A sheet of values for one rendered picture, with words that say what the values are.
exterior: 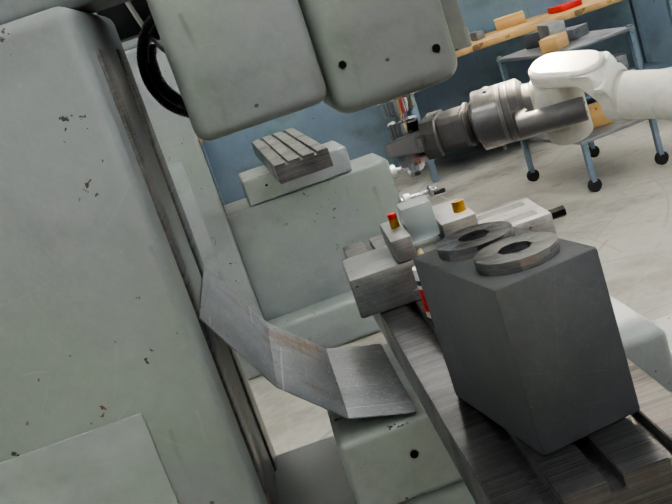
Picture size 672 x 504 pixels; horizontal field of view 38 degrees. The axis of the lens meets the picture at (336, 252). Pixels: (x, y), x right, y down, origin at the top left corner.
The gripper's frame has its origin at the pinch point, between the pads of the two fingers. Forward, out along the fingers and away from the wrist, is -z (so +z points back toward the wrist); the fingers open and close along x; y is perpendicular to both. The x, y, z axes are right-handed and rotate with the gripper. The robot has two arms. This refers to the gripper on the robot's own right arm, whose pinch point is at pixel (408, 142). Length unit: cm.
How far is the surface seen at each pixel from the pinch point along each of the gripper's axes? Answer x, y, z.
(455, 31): -2.1, -13.2, 11.2
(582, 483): 58, 27, 19
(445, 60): 6.8, -10.4, 10.1
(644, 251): -293, 123, 21
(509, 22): -638, 30, -40
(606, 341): 47, 18, 24
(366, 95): 11.0, -9.5, -1.1
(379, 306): -4.1, 25.4, -14.1
